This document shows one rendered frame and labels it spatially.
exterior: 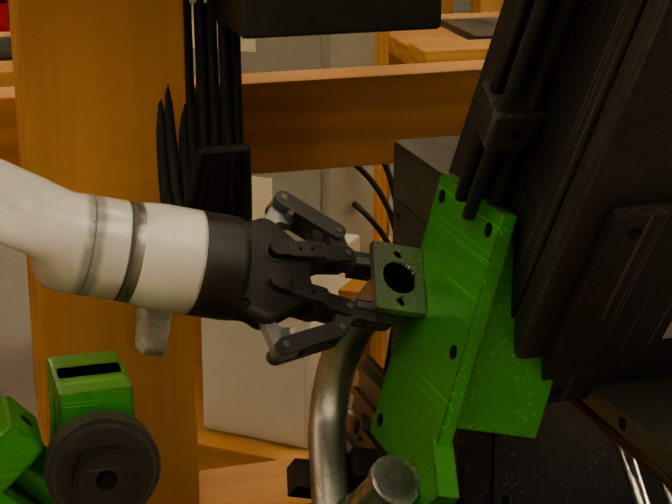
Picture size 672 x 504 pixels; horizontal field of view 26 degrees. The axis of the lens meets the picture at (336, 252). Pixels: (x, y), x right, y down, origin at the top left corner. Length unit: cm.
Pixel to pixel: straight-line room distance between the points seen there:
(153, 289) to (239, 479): 51
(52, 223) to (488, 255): 29
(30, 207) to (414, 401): 31
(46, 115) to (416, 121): 38
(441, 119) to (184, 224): 50
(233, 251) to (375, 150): 45
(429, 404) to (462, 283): 9
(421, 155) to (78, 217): 38
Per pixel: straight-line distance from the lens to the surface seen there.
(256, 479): 148
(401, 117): 143
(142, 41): 126
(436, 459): 101
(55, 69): 126
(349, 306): 105
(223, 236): 101
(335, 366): 113
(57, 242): 97
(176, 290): 100
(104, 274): 99
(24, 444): 98
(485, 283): 98
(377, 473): 101
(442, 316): 103
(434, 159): 124
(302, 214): 107
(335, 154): 142
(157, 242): 99
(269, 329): 102
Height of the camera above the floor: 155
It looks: 18 degrees down
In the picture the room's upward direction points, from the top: straight up
